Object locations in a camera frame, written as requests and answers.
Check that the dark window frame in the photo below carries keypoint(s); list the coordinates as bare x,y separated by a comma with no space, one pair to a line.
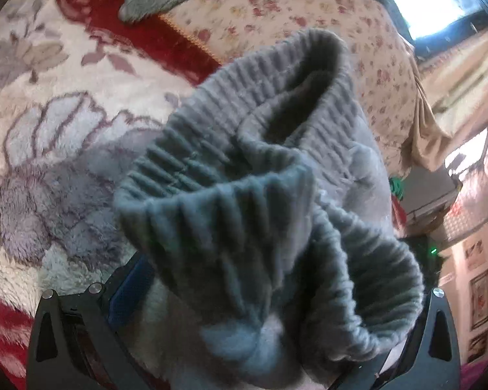
431,8

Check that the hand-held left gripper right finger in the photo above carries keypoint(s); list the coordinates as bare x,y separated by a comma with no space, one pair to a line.
439,333

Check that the light grey fleece pants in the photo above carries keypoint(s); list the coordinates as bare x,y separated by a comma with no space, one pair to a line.
248,211

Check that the green object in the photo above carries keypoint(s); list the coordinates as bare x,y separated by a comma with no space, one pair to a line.
396,187

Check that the beige curtain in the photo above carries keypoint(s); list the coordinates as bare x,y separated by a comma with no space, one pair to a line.
435,101

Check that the red floral plush blanket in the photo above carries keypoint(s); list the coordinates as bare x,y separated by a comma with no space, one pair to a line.
65,130

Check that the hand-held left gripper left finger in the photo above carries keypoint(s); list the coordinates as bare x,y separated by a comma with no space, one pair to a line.
130,288

